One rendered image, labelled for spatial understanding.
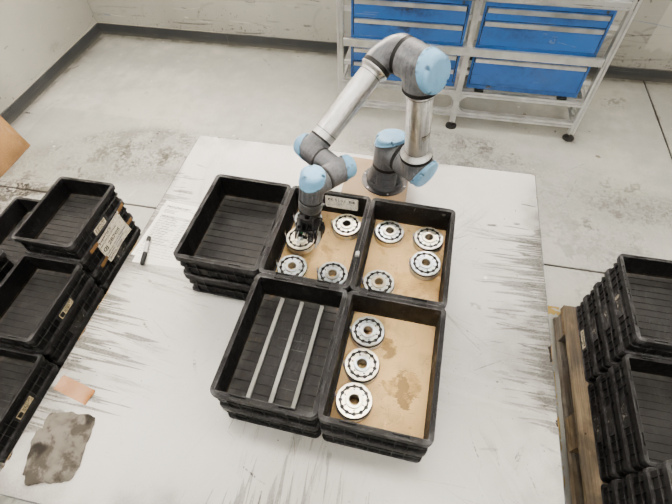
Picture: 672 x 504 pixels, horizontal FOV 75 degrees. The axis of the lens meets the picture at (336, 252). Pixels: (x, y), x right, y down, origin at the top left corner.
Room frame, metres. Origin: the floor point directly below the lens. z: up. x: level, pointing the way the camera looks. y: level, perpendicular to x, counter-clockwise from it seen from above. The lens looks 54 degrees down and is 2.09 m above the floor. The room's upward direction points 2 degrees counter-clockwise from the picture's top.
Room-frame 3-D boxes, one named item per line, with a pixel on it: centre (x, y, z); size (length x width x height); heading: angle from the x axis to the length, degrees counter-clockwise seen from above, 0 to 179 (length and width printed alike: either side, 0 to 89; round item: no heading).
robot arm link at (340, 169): (1.00, 0.00, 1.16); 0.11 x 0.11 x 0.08; 39
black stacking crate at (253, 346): (0.56, 0.16, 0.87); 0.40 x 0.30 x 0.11; 165
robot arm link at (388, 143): (1.32, -0.23, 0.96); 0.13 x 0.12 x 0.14; 39
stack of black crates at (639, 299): (0.81, -1.27, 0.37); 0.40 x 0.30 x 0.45; 167
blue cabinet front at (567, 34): (2.58, -1.28, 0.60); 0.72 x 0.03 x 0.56; 77
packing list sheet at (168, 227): (1.15, 0.67, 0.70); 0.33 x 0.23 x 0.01; 167
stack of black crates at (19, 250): (1.50, 1.65, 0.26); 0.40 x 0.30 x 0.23; 167
